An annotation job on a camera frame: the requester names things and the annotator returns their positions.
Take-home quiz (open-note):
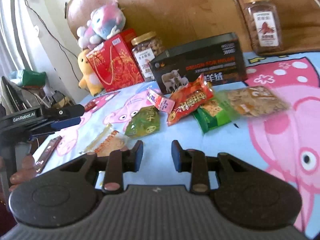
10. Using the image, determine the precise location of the white curtain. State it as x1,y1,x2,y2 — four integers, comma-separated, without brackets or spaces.
0,0,38,80

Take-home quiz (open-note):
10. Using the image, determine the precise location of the yellow plush toy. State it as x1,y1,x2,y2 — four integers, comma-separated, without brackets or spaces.
77,50,104,97

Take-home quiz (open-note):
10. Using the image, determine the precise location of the pink and blue plush cat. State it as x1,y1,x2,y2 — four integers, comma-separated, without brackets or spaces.
76,2,127,50

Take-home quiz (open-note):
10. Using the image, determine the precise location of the printed cartoon pig blanket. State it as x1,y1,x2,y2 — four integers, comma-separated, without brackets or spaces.
32,50,320,240

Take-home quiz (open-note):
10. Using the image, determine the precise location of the red gift bag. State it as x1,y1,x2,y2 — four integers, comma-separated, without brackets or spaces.
85,29,145,92

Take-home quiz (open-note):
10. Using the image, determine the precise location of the yellow stick packet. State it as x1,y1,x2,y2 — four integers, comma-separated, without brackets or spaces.
79,124,113,155

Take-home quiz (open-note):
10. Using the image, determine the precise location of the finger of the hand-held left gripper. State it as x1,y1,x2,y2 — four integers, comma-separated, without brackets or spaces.
29,117,81,139
41,104,85,119

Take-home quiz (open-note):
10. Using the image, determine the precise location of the person's left hand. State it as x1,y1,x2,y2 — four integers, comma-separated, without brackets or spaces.
9,154,38,187

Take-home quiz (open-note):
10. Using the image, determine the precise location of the dark box with sheep print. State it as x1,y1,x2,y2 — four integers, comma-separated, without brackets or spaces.
149,32,248,95

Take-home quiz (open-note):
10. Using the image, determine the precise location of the red snack packet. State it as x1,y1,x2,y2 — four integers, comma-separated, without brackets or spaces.
167,74,214,127

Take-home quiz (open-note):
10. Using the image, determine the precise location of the green and yellow snack packet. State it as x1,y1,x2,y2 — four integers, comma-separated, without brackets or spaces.
125,106,161,138

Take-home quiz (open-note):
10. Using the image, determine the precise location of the black wall cable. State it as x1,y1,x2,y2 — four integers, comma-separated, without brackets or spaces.
22,0,83,80

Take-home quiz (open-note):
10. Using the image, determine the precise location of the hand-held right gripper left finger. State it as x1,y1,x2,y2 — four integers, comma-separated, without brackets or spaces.
60,141,144,194

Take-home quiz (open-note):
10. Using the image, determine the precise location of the small red packet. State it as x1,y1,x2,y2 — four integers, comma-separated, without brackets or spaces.
84,97,103,112

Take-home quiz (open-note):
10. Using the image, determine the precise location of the clear biscuit packet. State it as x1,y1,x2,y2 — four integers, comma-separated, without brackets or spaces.
216,85,290,118

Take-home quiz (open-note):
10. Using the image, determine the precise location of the wood-pattern board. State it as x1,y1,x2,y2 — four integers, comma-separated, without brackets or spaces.
66,0,250,55

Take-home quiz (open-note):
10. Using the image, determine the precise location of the orange and clear snack packet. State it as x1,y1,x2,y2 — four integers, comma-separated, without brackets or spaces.
94,130,129,157

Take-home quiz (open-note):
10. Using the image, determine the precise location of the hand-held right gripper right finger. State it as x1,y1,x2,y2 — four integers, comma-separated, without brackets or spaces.
171,140,252,195

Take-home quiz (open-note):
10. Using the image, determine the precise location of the green cracker packet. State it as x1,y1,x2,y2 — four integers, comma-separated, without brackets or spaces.
192,99,233,134

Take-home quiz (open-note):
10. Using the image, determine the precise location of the square nut jar gold lid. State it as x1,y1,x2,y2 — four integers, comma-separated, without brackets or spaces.
241,0,285,55

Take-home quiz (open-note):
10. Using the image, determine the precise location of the green bag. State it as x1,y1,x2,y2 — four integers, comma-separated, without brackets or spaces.
9,69,47,87

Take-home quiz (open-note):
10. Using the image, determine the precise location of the brown stick packet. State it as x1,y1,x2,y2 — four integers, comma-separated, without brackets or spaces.
34,135,62,174

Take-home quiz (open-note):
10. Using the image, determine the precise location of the round nut jar gold lid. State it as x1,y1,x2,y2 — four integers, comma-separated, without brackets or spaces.
131,31,165,82

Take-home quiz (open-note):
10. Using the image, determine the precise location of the dark leaning board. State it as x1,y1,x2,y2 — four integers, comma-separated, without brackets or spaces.
0,76,25,113

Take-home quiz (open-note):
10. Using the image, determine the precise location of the small pink carton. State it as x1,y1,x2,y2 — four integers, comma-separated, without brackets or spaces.
146,88,175,113

